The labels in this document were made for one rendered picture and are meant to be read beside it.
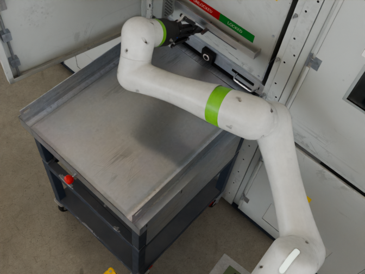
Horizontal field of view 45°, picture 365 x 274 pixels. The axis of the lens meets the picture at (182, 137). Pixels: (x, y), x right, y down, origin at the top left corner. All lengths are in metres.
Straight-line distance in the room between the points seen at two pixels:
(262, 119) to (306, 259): 0.38
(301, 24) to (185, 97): 0.42
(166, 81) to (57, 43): 0.62
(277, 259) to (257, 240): 1.21
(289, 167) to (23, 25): 1.03
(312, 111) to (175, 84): 0.51
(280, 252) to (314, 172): 0.65
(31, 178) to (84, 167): 1.01
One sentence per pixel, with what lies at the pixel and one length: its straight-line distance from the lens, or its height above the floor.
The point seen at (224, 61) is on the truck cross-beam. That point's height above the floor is 0.91.
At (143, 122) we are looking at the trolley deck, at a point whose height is 0.85.
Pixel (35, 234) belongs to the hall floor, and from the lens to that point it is 2.38.
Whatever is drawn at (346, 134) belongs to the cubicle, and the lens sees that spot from 1.55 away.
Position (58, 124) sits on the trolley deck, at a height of 0.85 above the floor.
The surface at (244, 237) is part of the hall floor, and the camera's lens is 2.38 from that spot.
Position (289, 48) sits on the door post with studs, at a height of 1.19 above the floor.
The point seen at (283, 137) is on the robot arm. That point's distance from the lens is 1.33.
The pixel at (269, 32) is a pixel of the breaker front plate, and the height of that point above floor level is 1.15.
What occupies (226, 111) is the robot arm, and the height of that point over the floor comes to 1.24.
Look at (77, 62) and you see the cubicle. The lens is 2.72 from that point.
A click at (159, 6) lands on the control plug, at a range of 1.71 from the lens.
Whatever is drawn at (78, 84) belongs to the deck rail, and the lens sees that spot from 1.74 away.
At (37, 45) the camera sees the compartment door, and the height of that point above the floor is 0.95.
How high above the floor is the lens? 2.18
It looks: 57 degrees down
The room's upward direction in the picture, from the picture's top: 10 degrees clockwise
